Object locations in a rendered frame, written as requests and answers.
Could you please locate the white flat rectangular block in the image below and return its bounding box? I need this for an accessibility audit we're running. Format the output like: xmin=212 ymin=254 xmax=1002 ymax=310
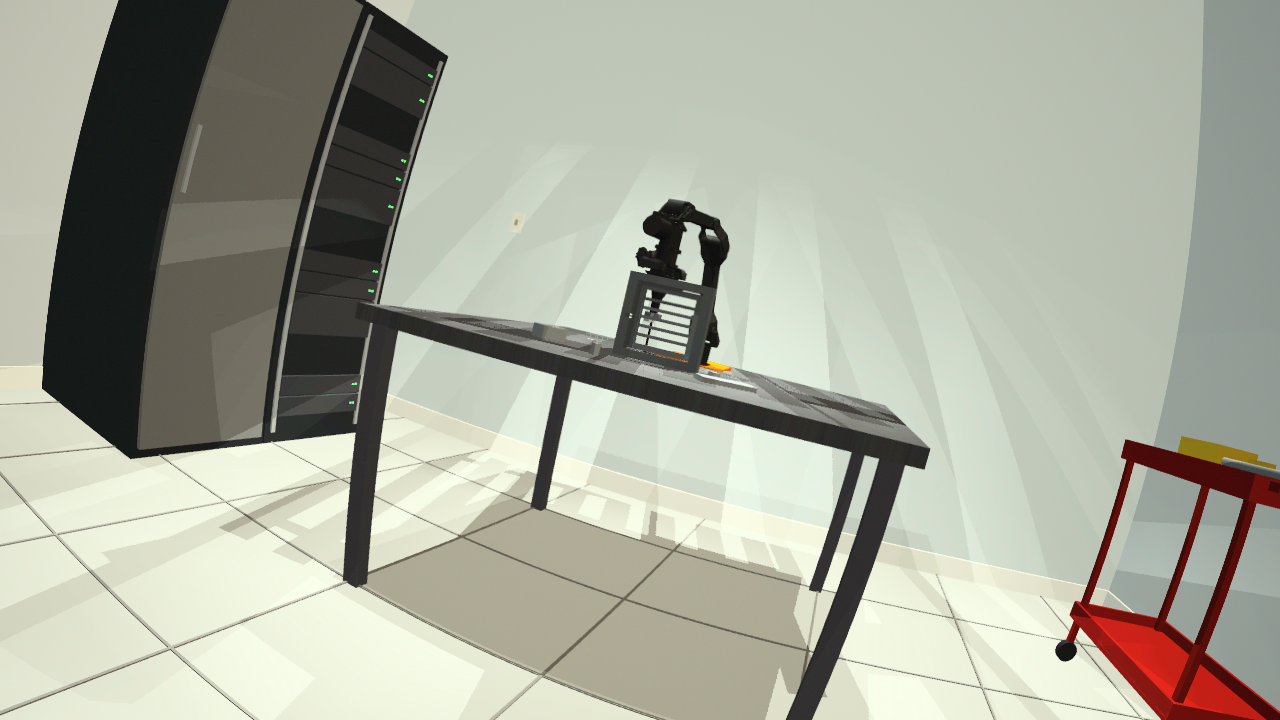
xmin=694 ymin=373 xmax=756 ymax=393

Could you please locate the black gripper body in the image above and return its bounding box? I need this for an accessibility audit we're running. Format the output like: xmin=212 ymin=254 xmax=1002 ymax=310
xmin=637 ymin=242 xmax=687 ymax=281

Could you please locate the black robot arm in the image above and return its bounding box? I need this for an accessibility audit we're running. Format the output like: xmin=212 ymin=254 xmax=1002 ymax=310
xmin=635 ymin=199 xmax=730 ymax=366

